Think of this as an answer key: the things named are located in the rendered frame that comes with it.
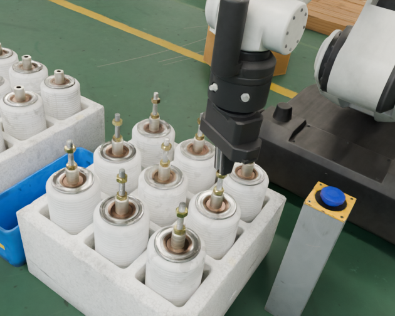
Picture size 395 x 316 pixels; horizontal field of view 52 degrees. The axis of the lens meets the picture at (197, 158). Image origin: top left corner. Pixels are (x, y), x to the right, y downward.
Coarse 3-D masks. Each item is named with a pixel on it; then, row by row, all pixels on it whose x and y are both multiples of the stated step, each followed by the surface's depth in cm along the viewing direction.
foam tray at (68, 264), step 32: (32, 224) 74; (256, 224) 80; (32, 256) 81; (64, 256) 73; (96, 256) 70; (224, 256) 73; (256, 256) 87; (64, 288) 80; (96, 288) 71; (128, 288) 65; (224, 288) 72
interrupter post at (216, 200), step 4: (212, 192) 71; (212, 196) 71; (216, 196) 71; (220, 196) 71; (212, 200) 72; (216, 200) 71; (220, 200) 71; (212, 204) 72; (216, 204) 72; (220, 204) 72; (216, 208) 72
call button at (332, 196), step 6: (330, 186) 68; (324, 192) 67; (330, 192) 67; (336, 192) 67; (342, 192) 67; (324, 198) 66; (330, 198) 66; (336, 198) 66; (342, 198) 66; (330, 204) 67; (336, 204) 66
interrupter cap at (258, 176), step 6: (234, 162) 83; (234, 168) 82; (240, 168) 82; (258, 168) 83; (228, 174) 80; (234, 174) 80; (240, 174) 81; (252, 174) 81; (258, 174) 81; (264, 174) 81; (234, 180) 79; (240, 180) 79; (246, 180) 79; (252, 180) 79; (258, 180) 80
